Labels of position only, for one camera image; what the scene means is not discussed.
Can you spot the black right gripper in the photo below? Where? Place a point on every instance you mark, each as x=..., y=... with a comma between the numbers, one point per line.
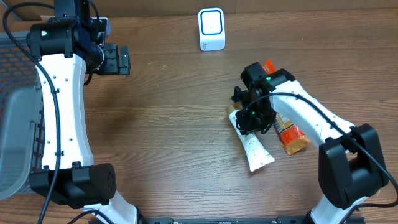
x=251, y=126

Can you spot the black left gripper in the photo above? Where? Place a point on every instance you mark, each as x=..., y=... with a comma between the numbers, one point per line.
x=115, y=66

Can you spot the white tube gold cap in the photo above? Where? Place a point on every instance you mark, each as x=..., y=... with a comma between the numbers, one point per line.
x=257, y=156

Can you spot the orange pasta package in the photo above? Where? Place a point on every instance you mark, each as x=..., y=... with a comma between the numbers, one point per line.
x=291, y=137

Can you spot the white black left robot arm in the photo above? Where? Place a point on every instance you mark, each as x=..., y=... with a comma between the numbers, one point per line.
x=64, y=51

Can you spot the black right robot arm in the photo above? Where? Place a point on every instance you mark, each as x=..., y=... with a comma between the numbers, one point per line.
x=351, y=165

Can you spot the white barcode scanner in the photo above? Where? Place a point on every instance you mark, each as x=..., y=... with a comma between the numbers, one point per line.
x=211, y=29

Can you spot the grey plastic shopping basket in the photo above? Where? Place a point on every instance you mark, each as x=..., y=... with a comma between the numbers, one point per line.
x=22, y=121

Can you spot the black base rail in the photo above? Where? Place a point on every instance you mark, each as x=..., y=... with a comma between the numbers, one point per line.
x=278, y=220

